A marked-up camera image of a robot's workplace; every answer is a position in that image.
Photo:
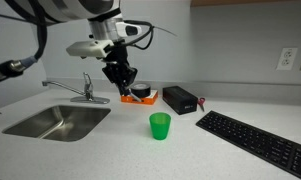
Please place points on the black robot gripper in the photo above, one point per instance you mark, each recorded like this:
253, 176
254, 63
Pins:
118, 69

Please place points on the green plastic cup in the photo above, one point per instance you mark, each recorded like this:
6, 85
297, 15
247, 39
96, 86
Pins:
160, 124

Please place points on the blue capped marker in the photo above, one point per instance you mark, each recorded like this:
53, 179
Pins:
135, 97

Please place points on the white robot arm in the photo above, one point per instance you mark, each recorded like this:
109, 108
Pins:
107, 26

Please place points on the black tape roll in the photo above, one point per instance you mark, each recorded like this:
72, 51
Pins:
141, 90

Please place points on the orange flat box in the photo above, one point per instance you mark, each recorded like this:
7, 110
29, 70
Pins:
150, 100

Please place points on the chrome sink faucet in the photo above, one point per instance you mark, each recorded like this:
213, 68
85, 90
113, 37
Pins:
85, 95

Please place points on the black rectangular box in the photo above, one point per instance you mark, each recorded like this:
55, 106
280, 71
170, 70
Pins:
180, 100

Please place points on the stainless steel sink basin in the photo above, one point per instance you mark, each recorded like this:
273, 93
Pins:
63, 123

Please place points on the black computer keyboard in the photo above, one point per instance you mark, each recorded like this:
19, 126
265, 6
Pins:
280, 152

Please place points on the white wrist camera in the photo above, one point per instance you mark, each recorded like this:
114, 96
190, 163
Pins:
94, 48

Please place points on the red handled scissors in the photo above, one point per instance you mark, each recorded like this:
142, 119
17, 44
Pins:
201, 103

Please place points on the white wall power outlet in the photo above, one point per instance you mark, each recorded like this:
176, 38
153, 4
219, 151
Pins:
287, 58

